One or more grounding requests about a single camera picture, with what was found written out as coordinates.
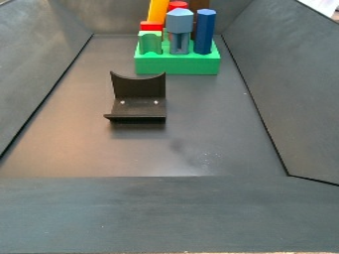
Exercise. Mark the black curved stand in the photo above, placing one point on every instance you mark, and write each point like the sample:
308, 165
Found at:
139, 98

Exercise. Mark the small red block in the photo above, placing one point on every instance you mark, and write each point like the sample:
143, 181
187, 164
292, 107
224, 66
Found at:
151, 26

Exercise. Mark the yellow rectangular block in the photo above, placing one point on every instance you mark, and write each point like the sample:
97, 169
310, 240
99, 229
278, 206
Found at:
157, 10

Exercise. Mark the red cylinder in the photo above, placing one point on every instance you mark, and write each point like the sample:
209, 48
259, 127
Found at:
177, 4

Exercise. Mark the dark blue hexagonal prism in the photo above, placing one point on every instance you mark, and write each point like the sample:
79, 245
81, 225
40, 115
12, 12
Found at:
205, 20

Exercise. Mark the green shape board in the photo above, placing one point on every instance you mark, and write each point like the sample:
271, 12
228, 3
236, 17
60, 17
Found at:
177, 64

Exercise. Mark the green arch block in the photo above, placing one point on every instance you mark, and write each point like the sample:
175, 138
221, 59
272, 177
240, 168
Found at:
149, 42

